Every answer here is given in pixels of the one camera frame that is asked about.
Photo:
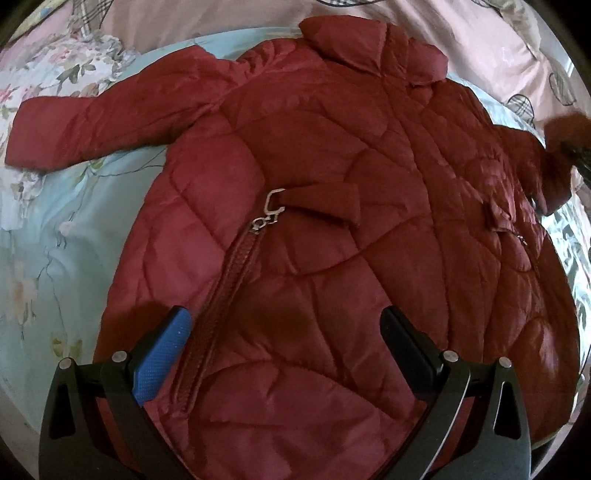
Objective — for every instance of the pink heart-pattern duvet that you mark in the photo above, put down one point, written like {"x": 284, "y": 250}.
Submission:
{"x": 481, "y": 47}

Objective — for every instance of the white pink floral quilt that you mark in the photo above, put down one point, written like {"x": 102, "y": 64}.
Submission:
{"x": 66, "y": 66}

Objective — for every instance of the red quilted puffer coat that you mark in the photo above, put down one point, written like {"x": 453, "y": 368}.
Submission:
{"x": 308, "y": 186}

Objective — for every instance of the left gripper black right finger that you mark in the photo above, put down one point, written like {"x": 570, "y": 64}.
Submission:
{"x": 475, "y": 425}

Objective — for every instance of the beige pillow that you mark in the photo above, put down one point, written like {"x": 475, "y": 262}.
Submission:
{"x": 522, "y": 20}

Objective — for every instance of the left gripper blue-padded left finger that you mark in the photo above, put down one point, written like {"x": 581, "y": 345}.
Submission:
{"x": 95, "y": 425}

